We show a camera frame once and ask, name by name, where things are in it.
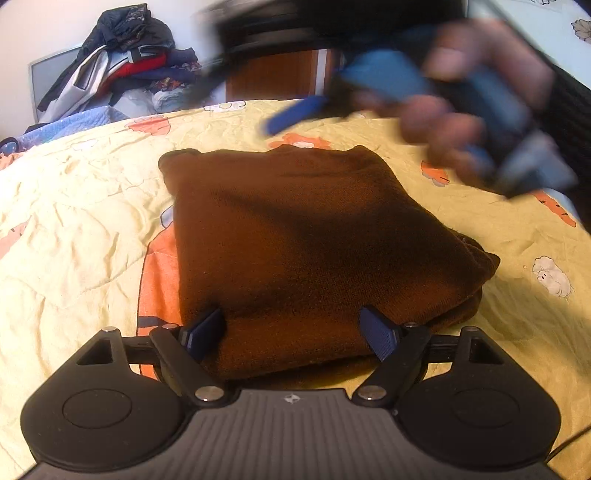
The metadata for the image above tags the person right hand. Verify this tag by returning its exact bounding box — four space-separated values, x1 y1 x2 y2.
353 19 555 189

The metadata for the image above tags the grey framed board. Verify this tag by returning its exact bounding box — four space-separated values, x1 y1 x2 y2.
28 47 80 122

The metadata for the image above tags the brown knit sweater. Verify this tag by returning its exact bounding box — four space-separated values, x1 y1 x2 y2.
158 145 500 380

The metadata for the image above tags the blue quilted blanket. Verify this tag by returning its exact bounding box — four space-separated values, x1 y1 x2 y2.
1 106 128 156

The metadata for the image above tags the brown wooden door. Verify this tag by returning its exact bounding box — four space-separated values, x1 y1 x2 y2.
225 49 341 102

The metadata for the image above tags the pile of mixed clothes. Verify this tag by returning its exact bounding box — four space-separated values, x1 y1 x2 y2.
36 3 202 123

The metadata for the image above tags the yellow cartoon print bedsheet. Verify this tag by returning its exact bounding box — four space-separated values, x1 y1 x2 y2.
1 101 590 479

